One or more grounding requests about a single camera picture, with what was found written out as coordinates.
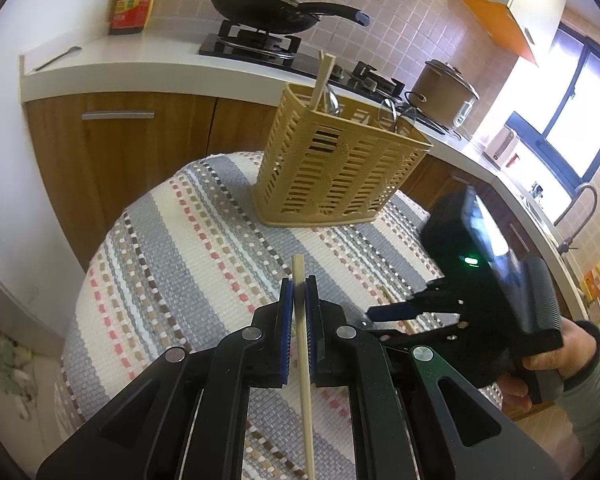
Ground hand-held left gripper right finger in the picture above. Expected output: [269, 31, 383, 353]
[304, 275, 566, 480]

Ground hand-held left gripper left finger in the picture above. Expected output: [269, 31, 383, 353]
[36, 277, 297, 480]

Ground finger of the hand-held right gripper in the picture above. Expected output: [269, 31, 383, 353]
[364, 300, 467, 346]
[411, 279, 464, 305]

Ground yellow plastic utensil basket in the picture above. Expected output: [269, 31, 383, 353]
[252, 82, 433, 228]

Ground person's right forearm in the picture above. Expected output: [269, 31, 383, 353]
[560, 320, 600, 466]

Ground person's right hand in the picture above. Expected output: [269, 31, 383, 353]
[495, 319, 600, 408]

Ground yellow packet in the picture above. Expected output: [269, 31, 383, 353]
[582, 260, 600, 297]

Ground metal sink faucet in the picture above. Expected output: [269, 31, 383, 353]
[554, 184, 599, 256]

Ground striped woven table cloth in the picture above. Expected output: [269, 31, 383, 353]
[54, 151, 503, 480]

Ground white electric kettle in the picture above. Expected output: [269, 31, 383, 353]
[482, 126, 521, 170]

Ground brown rice cooker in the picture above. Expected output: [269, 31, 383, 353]
[410, 59, 481, 130]

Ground blue framed window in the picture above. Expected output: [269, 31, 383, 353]
[505, 27, 600, 181]

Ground wooden base cabinet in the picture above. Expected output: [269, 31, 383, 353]
[24, 92, 588, 311]

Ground black gas stove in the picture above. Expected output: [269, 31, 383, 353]
[198, 19, 421, 111]

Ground white kitchen countertop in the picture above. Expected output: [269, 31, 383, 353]
[20, 15, 588, 306]

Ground black wok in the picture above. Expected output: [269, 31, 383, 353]
[209, 0, 372, 35]

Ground dark spoon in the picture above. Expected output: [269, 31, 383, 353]
[34, 46, 82, 72]

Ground black power cable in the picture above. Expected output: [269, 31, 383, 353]
[404, 91, 463, 141]

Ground orange and white wall cabinet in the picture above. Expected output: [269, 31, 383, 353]
[450, 0, 566, 67]

